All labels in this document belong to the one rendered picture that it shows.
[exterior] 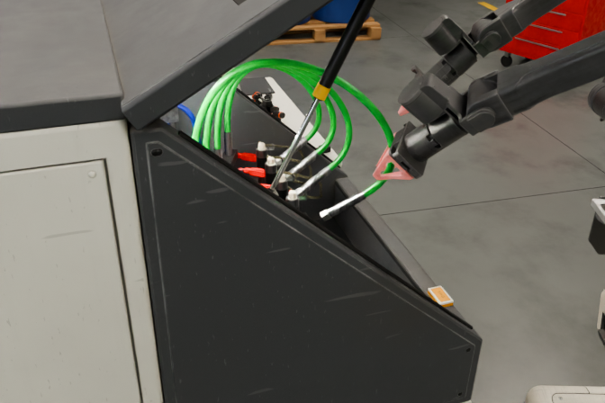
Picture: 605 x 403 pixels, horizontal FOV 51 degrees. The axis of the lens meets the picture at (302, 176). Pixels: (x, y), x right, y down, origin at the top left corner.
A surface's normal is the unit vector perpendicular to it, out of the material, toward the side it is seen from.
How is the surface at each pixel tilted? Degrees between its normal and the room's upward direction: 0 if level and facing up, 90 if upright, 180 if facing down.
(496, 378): 0
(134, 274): 90
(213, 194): 90
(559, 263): 0
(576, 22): 90
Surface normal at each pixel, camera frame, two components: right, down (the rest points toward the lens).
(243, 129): 0.32, 0.46
